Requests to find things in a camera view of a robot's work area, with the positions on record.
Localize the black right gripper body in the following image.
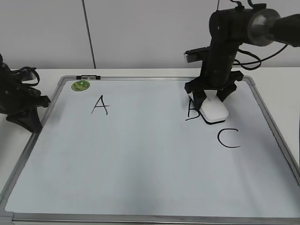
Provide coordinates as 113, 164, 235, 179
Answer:
185, 44, 243, 94

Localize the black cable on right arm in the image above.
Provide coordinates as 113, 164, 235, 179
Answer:
217, 0, 289, 71

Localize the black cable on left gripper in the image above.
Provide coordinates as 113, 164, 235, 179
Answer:
9, 67, 41, 90

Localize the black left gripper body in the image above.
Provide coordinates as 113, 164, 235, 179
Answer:
0, 57, 51, 115

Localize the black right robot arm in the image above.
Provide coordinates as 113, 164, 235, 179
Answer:
184, 2, 300, 111

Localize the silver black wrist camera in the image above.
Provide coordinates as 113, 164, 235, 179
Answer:
184, 47, 209, 63

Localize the white board with metal frame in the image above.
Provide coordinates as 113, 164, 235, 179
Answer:
0, 76, 300, 225

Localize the green round magnet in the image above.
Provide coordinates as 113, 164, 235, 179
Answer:
71, 80, 90, 91

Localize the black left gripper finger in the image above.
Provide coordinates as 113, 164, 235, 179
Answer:
6, 108, 42, 133

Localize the white whiteboard eraser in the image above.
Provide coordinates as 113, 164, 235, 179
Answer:
188, 90, 229, 125

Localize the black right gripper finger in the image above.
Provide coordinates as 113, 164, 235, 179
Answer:
217, 84, 236, 102
190, 90, 207, 111

